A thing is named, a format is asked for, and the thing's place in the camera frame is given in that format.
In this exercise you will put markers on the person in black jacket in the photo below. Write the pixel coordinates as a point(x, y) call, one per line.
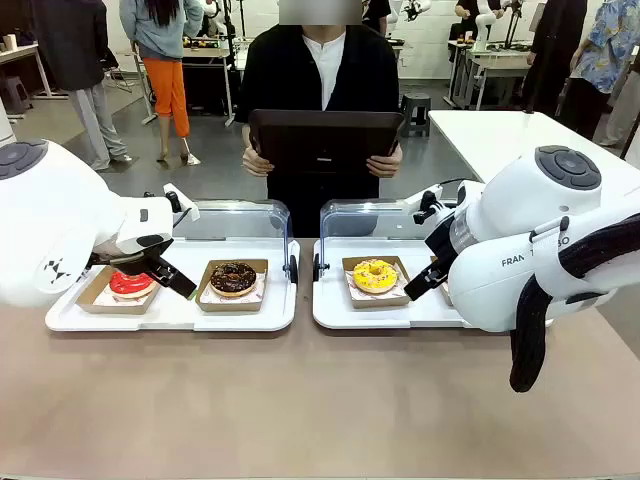
point(285, 75)

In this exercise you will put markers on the chocolate donut with nuts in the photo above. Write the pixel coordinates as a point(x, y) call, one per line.
point(220, 285)

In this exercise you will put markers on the person in orange trousers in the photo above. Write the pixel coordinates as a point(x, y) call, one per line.
point(167, 85)

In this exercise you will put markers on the dark brown serving tray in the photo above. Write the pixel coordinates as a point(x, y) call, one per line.
point(325, 140)

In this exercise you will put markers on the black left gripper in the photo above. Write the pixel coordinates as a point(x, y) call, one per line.
point(130, 261)

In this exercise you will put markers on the yellow glazed donut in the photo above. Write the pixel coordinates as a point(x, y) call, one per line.
point(362, 282)

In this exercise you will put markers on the person's right forearm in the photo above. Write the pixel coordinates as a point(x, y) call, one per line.
point(246, 137)

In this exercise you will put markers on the clear hinged display lid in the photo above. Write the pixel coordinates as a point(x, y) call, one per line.
point(235, 220)
point(350, 220)

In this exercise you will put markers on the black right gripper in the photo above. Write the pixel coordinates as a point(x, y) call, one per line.
point(447, 240)

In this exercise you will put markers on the red glazed donut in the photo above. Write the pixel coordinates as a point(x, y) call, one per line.
point(132, 287)

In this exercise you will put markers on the grey plastic stool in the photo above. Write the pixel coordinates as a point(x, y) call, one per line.
point(415, 112)

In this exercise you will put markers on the person in floral shirt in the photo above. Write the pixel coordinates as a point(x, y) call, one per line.
point(605, 50)

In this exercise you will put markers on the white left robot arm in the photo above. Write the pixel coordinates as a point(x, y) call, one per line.
point(50, 215)

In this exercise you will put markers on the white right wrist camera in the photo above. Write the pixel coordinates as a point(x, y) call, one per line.
point(425, 197)

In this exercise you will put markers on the brown cardboard donut box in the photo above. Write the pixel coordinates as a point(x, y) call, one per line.
point(90, 300)
point(436, 262)
point(380, 301)
point(230, 305)

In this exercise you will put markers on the background grey work table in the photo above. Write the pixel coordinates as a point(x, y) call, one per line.
point(490, 62)

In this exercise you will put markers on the white display tray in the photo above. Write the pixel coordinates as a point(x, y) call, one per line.
point(330, 310)
point(170, 315)

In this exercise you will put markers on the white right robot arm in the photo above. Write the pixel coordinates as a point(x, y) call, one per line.
point(525, 200)

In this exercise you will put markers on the person's left hand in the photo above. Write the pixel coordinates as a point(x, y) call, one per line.
point(387, 165)

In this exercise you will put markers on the person's right hand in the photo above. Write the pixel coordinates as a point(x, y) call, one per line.
point(257, 162)

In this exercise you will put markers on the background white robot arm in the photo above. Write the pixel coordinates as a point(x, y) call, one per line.
point(485, 25)

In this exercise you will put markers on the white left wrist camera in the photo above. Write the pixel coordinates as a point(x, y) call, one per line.
point(187, 207)

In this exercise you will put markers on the white printed paper liner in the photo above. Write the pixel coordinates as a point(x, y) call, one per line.
point(105, 299)
point(357, 296)
point(207, 296)

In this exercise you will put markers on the person in dark coat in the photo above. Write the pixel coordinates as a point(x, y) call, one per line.
point(75, 50)

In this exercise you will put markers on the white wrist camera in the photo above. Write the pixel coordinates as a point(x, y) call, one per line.
point(425, 197)
point(187, 207)

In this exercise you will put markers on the small purple-grey stool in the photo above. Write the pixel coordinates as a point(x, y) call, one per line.
point(15, 95)

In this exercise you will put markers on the person in black clothes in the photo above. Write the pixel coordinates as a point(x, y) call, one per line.
point(555, 50)

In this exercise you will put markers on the white table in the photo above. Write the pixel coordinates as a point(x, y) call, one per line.
point(490, 140)

